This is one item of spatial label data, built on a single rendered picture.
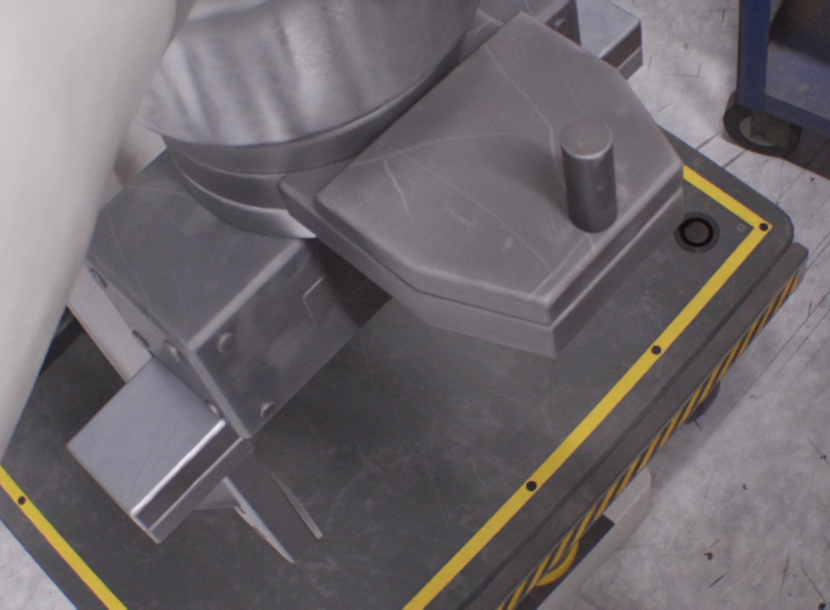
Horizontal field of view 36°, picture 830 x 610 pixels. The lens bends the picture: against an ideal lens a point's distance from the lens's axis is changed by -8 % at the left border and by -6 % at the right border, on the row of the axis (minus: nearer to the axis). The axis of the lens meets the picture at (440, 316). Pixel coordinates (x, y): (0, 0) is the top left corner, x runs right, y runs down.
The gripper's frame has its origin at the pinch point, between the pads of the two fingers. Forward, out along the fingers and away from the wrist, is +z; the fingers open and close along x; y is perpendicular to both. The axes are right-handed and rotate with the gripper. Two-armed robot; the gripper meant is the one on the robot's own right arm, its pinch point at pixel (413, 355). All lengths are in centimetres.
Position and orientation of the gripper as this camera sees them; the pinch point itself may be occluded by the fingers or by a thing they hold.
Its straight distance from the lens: 42.5
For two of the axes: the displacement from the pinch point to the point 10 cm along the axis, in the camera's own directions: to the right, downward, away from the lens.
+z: 1.4, 4.7, 8.7
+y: -7.2, -5.6, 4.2
